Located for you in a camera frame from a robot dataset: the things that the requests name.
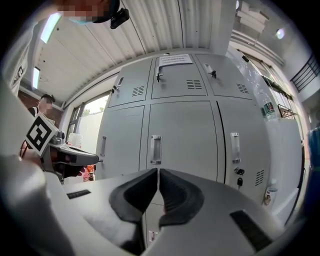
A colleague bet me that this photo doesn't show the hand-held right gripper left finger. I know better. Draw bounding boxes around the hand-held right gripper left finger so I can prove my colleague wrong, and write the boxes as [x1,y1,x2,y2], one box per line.
[61,167,160,256]

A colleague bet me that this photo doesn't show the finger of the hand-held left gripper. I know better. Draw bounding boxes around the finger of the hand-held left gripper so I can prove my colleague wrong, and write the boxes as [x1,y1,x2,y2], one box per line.
[53,143,100,166]

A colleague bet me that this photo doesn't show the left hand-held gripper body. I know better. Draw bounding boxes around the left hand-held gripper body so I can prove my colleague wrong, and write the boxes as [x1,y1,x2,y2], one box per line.
[24,112,64,181]

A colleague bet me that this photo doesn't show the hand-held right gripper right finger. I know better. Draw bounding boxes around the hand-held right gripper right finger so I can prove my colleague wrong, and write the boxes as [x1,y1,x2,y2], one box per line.
[143,168,286,256]

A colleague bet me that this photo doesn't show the grey metal locker cabinet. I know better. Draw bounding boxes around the grey metal locker cabinet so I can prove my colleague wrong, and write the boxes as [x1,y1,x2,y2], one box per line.
[95,52,270,251]

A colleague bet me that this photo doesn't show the grey locker door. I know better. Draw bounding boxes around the grey locker door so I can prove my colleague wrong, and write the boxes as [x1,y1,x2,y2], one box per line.
[146,100,218,182]

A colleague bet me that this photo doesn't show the person's left forearm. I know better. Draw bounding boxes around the person's left forearm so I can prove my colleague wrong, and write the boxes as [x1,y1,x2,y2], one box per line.
[21,148,42,166]

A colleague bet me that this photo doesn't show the person's left hand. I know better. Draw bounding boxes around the person's left hand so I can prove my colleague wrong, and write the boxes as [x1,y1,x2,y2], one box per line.
[61,164,87,179]

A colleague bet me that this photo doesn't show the orange plastic item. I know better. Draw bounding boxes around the orange plastic item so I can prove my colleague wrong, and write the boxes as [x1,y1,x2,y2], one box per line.
[83,164,96,182]

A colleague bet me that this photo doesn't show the large clear water jug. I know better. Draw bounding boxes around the large clear water jug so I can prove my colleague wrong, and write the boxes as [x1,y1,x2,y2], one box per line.
[67,132,83,148]

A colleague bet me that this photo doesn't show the long ceiling light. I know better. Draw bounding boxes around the long ceiling light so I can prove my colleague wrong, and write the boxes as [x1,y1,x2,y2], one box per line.
[39,12,62,45]
[32,66,41,90]

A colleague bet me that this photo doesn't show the small clear plastic bottle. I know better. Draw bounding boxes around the small clear plastic bottle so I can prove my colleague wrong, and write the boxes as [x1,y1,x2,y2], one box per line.
[262,179,278,207]

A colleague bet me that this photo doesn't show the person's grey shirt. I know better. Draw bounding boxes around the person's grey shirt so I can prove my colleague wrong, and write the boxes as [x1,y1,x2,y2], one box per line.
[2,18,51,156]

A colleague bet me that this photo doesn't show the green label water bottle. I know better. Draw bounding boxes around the green label water bottle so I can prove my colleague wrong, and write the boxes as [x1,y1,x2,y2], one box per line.
[259,92,276,122]

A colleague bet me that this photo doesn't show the white paper notice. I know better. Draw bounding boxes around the white paper notice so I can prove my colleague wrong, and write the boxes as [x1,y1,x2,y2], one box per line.
[156,53,194,67]

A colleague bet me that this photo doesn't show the person's head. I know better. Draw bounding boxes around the person's head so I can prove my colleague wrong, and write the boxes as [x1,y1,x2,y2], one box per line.
[56,0,121,25]

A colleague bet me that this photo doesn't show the black metal railing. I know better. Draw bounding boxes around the black metal railing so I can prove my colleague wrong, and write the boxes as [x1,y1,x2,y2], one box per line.
[289,53,320,93]

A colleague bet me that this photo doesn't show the black window frame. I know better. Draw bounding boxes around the black window frame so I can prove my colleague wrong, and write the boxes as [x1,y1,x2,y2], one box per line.
[66,96,111,151]

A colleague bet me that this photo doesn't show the black head camera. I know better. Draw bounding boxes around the black head camera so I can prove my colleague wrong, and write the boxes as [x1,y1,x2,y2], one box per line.
[109,7,130,30]

